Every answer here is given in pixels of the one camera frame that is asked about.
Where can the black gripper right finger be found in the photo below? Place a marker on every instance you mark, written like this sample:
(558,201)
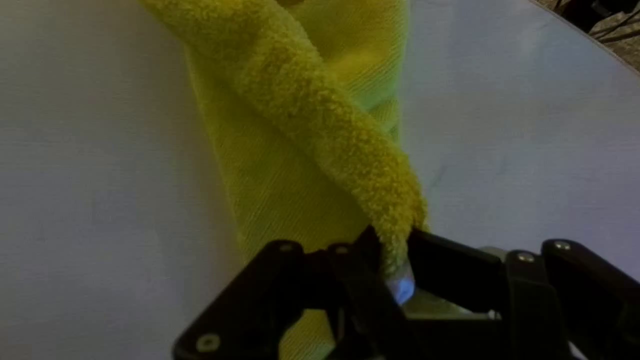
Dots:
(558,302)

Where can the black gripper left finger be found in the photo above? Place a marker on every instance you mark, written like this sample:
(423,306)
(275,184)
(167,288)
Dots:
(331,302)

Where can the yellow microfiber towel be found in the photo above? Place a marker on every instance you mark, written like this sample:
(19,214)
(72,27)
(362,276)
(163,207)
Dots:
(301,104)

